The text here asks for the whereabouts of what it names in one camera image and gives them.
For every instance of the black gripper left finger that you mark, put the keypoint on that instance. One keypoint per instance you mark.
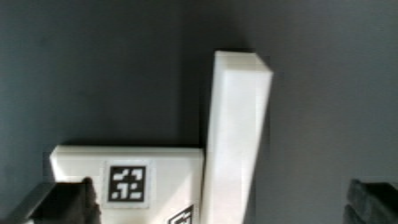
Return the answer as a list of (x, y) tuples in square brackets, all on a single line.
[(59, 204)]

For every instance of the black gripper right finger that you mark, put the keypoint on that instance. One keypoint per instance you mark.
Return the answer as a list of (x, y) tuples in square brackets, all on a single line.
[(372, 207)]

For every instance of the white lamp base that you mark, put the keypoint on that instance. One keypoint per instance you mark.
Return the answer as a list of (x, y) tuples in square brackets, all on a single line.
[(146, 181)]

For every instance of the white U-shaped frame barrier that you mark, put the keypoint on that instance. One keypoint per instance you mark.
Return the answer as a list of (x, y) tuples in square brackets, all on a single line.
[(240, 92)]

